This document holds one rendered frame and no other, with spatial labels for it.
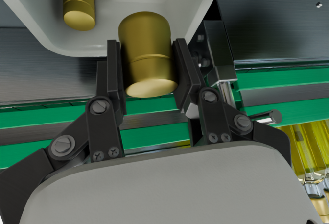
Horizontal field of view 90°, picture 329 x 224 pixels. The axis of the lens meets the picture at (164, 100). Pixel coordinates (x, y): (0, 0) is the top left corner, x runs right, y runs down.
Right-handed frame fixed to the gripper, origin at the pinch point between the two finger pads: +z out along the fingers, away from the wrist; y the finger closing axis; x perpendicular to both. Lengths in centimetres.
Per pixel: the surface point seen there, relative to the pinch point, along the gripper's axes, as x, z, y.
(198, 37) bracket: -5.6, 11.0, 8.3
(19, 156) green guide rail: -17.7, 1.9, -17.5
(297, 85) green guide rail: -9.0, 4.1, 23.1
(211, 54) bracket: -5.2, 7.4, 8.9
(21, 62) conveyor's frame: -12.0, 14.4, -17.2
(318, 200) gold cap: -27.0, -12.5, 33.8
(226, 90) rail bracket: -6.4, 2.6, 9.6
